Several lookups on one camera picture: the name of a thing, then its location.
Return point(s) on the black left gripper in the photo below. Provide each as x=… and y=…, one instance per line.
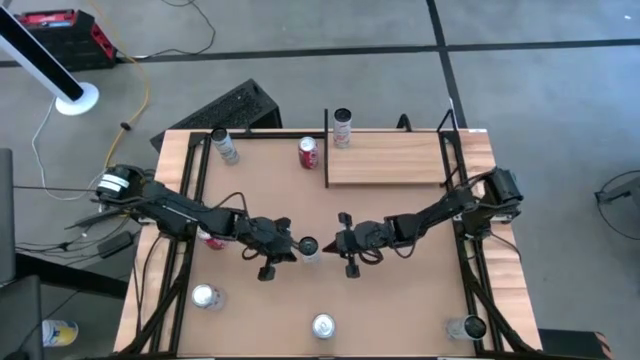
x=265, y=240

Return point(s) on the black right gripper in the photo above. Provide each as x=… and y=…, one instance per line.
x=365, y=239

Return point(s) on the white slim can red band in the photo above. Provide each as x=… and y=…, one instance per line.
x=309, y=246

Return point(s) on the red Coca-Cola can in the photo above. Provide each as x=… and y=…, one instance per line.
x=308, y=157
x=214, y=243

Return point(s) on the white slim can red print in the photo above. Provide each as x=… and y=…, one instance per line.
x=342, y=135

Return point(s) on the white Celsius Arctic Vibe can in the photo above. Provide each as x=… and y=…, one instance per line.
x=227, y=150
x=472, y=327

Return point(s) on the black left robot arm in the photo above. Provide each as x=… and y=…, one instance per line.
x=175, y=210

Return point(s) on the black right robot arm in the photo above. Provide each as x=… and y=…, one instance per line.
x=440, y=210

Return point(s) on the silver Diet Coke can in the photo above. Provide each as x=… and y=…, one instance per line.
x=205, y=296
x=323, y=326

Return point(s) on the black power adapter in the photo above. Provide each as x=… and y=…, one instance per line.
x=116, y=245

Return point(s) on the black floor beam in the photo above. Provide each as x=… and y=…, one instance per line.
x=70, y=275

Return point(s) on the yellow and white cup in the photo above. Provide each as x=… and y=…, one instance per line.
x=60, y=332

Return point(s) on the black box with hazard stripes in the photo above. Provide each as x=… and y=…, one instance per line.
x=575, y=345

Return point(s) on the dark grey chair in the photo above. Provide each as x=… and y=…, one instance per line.
x=20, y=315

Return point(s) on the black and red crate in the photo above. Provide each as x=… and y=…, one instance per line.
x=65, y=45

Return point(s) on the white tower with dark panel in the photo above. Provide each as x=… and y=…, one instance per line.
x=35, y=55

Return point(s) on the wooden shelf with black frame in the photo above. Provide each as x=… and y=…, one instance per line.
x=385, y=160

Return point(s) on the black aluminium table frame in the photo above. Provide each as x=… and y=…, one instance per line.
x=196, y=138

